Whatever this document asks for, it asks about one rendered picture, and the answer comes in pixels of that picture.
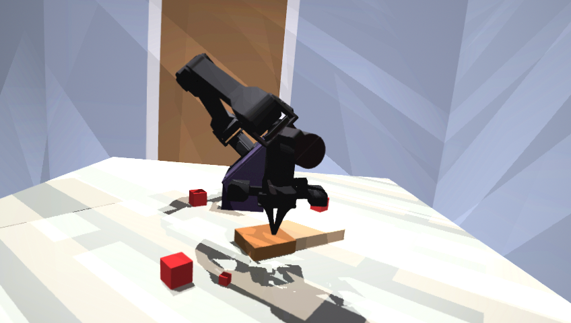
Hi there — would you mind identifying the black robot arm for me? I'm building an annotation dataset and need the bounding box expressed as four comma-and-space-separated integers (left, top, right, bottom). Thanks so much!
175, 53, 326, 209

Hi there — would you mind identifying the brown square block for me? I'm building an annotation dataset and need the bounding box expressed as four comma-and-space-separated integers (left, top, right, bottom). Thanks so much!
234, 224, 296, 261

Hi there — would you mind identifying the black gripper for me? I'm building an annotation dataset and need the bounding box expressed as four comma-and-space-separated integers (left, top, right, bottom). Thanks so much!
227, 156, 328, 236

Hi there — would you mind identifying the tan flat block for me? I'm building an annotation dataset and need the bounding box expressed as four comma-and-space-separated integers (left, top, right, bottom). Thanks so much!
279, 215, 346, 250

